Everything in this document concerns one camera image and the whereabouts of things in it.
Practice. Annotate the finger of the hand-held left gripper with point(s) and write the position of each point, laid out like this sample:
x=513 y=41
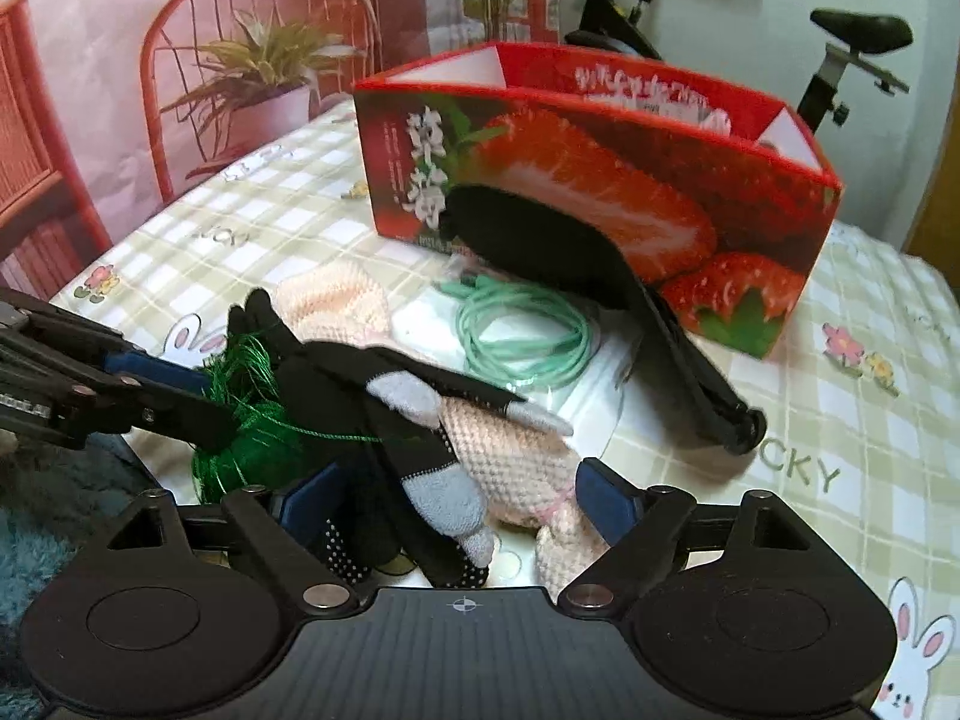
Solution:
x=157 y=373
x=187 y=416

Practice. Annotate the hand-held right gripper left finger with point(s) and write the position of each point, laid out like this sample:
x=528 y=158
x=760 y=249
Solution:
x=311 y=499

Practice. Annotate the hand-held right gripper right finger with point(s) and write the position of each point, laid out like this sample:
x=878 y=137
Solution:
x=607 y=502

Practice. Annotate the green thread tassel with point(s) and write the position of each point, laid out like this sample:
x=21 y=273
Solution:
x=255 y=442

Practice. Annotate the pink knitted cloth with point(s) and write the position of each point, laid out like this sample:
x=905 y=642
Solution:
x=495 y=457

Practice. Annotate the black grey-tipped glove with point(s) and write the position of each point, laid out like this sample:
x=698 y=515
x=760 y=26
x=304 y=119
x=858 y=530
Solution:
x=427 y=457
x=330 y=367

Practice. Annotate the black fabric wrap band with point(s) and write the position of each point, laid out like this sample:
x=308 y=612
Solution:
x=540 y=240

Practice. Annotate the red strawberry print box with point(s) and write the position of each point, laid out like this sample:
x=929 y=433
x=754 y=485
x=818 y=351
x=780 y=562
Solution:
x=600 y=165

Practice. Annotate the clear plastic bag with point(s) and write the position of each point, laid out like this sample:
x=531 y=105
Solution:
x=600 y=409

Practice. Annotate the teal fluffy rug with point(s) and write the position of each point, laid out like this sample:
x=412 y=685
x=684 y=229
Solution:
x=45 y=510

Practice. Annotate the checked bunny print tablecloth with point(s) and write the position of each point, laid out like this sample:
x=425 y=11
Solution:
x=825 y=420

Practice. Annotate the pink printed backdrop cloth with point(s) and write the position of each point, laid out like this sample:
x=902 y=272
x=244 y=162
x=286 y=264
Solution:
x=90 y=52

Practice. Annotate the wooden door panel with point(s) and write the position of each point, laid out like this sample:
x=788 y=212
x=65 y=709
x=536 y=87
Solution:
x=941 y=217

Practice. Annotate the black exercise bike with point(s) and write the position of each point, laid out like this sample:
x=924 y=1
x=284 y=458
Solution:
x=862 y=30

